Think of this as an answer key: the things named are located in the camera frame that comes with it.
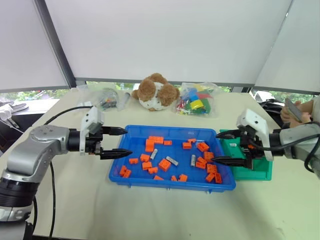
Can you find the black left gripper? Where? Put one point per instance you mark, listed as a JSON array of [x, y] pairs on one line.
[[93, 145]]

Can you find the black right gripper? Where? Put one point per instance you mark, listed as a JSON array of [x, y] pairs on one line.
[[251, 147]]

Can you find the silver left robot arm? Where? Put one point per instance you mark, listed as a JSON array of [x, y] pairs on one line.
[[27, 155]]

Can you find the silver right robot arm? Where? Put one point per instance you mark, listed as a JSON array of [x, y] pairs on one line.
[[297, 137]]

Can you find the green plastic box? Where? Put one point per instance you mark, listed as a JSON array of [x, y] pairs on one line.
[[260, 172]]

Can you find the bag of colourful bricks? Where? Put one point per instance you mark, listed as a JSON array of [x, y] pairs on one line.
[[197, 100]]

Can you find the person's bare hand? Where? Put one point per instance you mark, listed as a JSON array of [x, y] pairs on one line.
[[305, 111], [287, 116]]

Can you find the long orange building block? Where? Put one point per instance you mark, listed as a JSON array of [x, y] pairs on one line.
[[156, 139]]

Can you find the small clear plastic bag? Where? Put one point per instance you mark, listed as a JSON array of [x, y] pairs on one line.
[[124, 100]]

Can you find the clear bag of small parts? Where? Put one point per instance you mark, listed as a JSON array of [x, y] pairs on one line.
[[105, 98]]

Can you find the black bag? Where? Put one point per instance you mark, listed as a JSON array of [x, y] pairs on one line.
[[271, 110]]

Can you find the brown white plush toy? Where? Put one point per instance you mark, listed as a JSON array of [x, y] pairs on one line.
[[152, 92]]

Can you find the blue plastic tray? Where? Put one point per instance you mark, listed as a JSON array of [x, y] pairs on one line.
[[172, 186]]

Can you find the grey smartphone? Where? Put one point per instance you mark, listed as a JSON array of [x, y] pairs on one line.
[[293, 110]]

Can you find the dark side desk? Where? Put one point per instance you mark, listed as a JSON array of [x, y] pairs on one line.
[[15, 135]]

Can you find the white objects on side desk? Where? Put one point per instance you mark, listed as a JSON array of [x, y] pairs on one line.
[[12, 107]]

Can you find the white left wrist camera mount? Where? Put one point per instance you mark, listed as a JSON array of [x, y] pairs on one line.
[[93, 117]]

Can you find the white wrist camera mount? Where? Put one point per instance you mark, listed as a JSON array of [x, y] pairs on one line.
[[93, 117], [257, 122]]

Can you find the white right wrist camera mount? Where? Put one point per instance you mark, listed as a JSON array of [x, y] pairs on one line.
[[257, 122]]

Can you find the dark window frame post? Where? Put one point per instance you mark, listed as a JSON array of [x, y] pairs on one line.
[[56, 42]]

